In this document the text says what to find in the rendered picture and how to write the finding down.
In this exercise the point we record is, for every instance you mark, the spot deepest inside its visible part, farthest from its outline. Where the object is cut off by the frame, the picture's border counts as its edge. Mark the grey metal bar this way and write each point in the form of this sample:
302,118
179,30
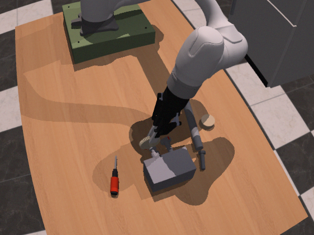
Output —
193,127

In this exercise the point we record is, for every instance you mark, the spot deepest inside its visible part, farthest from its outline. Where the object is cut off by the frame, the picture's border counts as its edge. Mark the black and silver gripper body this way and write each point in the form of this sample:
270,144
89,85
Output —
173,102

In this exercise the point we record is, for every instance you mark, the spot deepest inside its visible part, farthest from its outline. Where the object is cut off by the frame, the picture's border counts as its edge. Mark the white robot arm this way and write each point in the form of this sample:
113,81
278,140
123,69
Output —
202,54

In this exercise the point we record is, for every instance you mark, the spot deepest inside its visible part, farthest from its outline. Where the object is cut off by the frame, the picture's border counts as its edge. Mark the dark olive toothed gear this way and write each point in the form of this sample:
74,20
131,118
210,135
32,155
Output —
144,144

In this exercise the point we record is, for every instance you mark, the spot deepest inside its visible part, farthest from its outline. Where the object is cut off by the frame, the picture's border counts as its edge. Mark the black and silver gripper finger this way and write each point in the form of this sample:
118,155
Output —
165,126
157,113

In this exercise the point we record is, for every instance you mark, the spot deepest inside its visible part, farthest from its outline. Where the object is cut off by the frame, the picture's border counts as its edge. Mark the grey hex bolt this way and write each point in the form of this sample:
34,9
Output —
202,153

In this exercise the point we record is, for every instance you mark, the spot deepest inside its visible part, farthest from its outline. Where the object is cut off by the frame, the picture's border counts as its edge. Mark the tan wooden disc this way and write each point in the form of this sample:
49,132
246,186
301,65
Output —
207,121

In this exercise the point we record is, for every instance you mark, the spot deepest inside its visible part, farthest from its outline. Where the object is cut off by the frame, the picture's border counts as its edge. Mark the red-handled screwdriver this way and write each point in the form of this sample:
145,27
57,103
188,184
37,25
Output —
114,180

